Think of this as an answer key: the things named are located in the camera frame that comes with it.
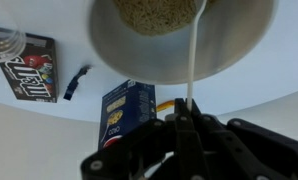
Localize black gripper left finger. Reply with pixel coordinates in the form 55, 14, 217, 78
80, 98, 204, 180

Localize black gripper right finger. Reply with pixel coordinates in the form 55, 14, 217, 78
188, 98, 298, 180

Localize white plastic spoon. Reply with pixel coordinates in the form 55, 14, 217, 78
186, 0, 208, 113

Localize small yellow packet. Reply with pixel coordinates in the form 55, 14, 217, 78
155, 99, 177, 114

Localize blue Barilla pasta box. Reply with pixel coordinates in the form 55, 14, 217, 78
98, 79, 158, 151

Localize white mug with green band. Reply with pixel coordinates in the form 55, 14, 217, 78
88, 0, 277, 86

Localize small blue clip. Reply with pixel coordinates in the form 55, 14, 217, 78
63, 64, 92, 102

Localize dry pasta grains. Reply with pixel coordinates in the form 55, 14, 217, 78
112, 0, 217, 37

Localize brown M&M's candy box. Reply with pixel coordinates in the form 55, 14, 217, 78
0, 26, 59, 104

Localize clear plastic cup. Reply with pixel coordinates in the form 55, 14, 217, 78
0, 28, 27, 64

